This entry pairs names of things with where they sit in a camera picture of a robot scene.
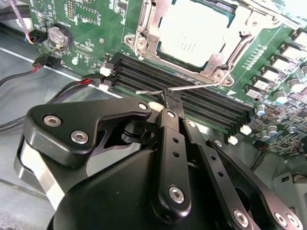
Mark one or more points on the silver CPU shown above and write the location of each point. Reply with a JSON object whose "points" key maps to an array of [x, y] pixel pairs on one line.
{"points": [[192, 28]]}

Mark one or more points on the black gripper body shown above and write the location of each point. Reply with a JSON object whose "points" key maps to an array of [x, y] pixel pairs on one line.
{"points": [[108, 191]]}

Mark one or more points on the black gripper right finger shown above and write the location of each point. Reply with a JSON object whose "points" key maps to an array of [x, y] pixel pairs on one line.
{"points": [[216, 165]]}

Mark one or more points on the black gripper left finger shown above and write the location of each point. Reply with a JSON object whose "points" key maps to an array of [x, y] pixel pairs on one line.
{"points": [[72, 119]]}

